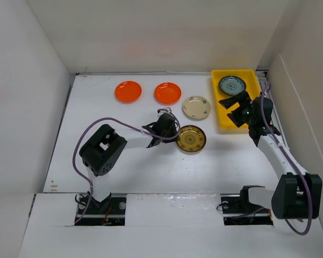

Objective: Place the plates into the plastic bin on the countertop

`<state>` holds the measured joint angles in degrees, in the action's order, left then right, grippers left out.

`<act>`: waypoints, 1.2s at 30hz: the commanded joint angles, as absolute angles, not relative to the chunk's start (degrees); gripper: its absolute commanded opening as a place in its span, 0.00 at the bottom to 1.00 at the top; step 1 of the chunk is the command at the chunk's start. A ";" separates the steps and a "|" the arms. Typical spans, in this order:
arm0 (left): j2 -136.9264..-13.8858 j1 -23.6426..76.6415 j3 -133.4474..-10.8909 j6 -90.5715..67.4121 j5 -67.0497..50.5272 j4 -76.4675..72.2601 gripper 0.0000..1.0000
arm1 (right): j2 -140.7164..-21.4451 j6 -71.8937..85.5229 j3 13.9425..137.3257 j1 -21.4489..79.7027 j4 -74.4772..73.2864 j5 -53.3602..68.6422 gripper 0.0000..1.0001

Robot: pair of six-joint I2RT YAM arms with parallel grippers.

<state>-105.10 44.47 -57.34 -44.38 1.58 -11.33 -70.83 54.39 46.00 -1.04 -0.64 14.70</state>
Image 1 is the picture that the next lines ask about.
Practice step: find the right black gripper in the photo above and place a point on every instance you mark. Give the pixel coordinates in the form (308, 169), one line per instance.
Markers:
(242, 98)

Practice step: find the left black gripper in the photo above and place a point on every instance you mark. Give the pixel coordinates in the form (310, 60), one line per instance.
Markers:
(173, 131)

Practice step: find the blue floral plate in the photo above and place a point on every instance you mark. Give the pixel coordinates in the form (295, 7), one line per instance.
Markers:
(231, 85)

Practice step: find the yellow patterned plate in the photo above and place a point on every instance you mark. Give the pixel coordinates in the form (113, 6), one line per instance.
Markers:
(192, 139)

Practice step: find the cream patterned plate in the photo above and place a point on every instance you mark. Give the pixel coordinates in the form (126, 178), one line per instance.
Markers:
(196, 107)

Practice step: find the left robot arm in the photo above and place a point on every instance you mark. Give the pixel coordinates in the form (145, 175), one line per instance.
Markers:
(102, 150)

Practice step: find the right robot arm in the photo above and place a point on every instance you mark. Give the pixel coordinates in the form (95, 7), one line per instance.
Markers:
(298, 193)

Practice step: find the right orange plate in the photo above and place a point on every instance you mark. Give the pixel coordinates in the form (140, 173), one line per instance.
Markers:
(167, 93)

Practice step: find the orange plate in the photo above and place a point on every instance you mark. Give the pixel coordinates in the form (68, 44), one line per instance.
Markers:
(128, 91)
(167, 93)

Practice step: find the left orange plate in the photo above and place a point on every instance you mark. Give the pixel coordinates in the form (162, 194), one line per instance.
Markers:
(128, 91)

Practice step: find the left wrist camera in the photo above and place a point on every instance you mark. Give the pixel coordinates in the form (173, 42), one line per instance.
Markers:
(165, 110)

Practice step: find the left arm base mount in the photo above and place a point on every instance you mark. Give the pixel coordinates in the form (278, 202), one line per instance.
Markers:
(111, 213)

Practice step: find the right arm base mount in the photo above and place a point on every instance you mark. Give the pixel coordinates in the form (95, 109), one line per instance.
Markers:
(239, 212)

